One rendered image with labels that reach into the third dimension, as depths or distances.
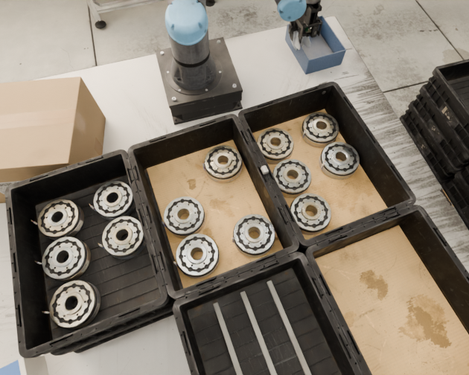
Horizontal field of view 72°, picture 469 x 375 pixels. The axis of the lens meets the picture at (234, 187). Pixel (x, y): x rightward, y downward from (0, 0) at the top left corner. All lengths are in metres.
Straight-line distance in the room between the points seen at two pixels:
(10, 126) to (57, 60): 1.63
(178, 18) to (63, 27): 2.00
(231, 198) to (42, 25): 2.41
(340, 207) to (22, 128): 0.89
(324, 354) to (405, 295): 0.24
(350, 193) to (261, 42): 0.76
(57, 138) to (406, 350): 0.99
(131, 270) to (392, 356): 0.62
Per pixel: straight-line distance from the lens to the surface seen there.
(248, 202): 0.86
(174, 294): 0.71
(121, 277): 0.86
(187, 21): 0.99
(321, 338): 0.82
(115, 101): 1.29
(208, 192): 0.88
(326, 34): 1.44
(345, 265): 0.85
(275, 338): 0.80
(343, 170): 0.91
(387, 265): 0.89
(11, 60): 2.86
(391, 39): 2.73
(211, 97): 1.10
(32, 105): 1.11
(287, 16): 0.99
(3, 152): 1.05
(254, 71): 1.31
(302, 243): 0.73
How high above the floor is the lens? 1.62
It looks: 65 degrees down
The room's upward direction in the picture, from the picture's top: 2 degrees counter-clockwise
